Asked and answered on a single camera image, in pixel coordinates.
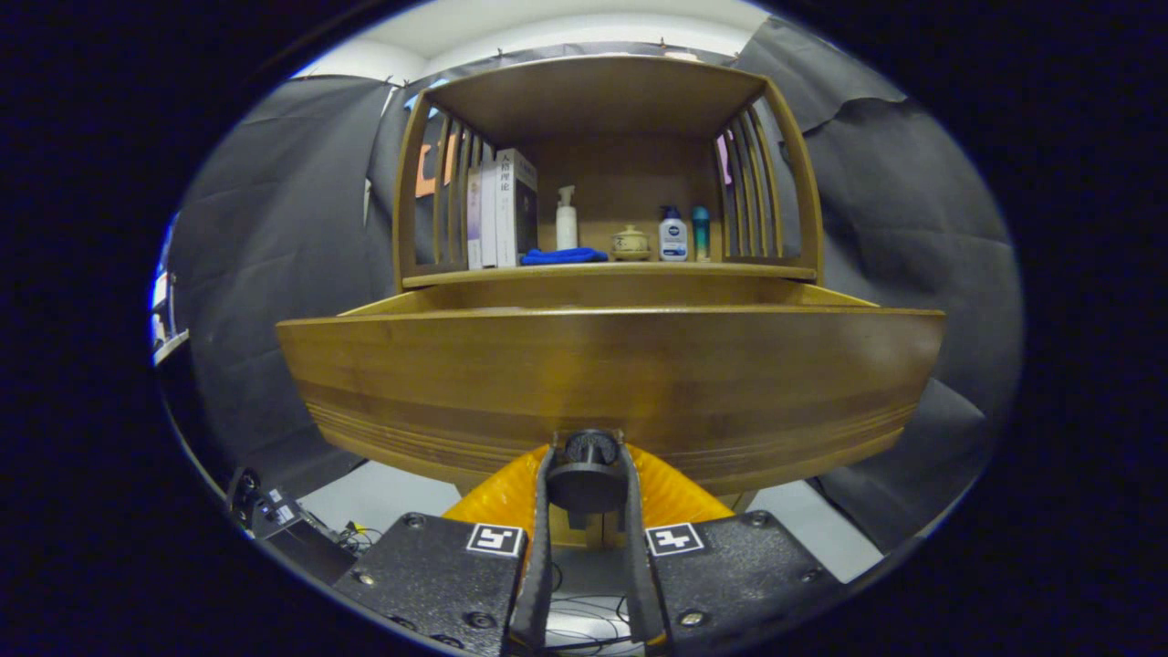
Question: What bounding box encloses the white bottle with blue cap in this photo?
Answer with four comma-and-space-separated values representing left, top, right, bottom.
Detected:
658, 205, 689, 263

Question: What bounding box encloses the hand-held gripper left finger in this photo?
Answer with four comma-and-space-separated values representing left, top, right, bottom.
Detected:
330, 444, 556, 657

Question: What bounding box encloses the wooden drawer with black knob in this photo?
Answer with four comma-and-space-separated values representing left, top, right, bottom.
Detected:
276, 281, 946, 532

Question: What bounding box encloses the thin purple book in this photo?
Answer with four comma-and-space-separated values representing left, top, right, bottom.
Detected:
467, 169, 483, 270

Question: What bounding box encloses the beige lidded teacup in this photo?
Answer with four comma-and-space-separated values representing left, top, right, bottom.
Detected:
610, 224, 652, 263

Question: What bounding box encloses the cluttered white shelf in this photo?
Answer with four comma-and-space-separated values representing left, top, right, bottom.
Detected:
151, 214, 191, 368

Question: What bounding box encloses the wooden cabinet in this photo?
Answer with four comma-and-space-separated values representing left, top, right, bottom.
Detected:
392, 53, 825, 548

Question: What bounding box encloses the thin white book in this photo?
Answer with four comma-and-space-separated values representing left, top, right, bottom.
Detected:
480, 160, 498, 268

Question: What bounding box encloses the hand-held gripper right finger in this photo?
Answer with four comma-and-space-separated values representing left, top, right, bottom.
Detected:
622, 444, 845, 653

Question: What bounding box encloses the blue cloth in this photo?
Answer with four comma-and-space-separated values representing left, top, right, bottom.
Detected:
520, 247, 610, 266

